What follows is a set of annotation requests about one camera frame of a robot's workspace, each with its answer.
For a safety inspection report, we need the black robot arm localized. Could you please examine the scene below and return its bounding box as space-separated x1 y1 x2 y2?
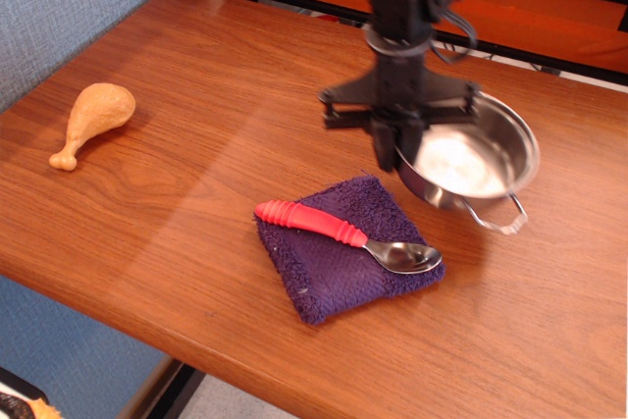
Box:
319 0 479 172

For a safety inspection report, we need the plastic toy chicken drumstick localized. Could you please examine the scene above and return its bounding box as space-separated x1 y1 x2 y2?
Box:
49 82 136 172

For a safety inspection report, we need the purple folded cloth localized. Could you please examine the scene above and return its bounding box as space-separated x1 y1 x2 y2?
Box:
255 176 445 325

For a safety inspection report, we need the small stainless steel pot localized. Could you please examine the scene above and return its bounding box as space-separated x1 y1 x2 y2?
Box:
397 92 541 236

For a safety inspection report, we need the red handled metal spoon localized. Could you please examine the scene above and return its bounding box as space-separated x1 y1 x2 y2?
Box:
254 200 443 275

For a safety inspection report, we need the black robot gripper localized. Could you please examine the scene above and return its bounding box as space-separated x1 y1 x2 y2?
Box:
319 38 479 173

